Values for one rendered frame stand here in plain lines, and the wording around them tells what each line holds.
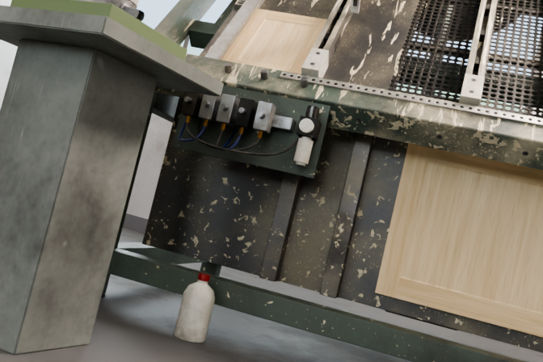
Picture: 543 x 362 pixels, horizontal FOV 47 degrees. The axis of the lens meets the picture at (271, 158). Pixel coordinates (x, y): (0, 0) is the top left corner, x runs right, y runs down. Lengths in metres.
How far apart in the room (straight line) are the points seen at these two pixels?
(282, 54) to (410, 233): 0.78
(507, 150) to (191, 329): 1.09
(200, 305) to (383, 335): 0.56
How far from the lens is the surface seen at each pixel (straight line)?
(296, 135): 2.03
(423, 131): 2.02
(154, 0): 5.72
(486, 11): 2.56
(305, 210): 2.27
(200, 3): 2.66
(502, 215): 2.23
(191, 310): 1.97
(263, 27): 2.46
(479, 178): 2.23
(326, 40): 2.30
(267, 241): 2.24
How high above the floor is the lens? 0.45
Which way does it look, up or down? 4 degrees up
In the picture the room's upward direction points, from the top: 14 degrees clockwise
